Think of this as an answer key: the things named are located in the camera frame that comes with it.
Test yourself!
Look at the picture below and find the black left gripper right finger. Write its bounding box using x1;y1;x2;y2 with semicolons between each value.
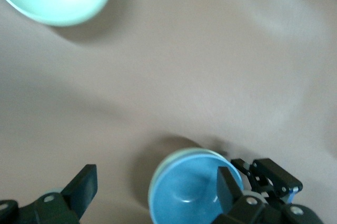
217;166;266;224

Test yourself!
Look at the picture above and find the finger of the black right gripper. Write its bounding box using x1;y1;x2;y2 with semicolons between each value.
251;158;303;203
231;158;255;185

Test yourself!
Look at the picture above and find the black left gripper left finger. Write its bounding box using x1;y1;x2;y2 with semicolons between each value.
28;164;98;224

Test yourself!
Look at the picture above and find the blue bowl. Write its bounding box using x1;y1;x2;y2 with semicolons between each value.
151;152;244;224

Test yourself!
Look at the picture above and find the brown table cover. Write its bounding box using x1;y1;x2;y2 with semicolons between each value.
0;0;337;224

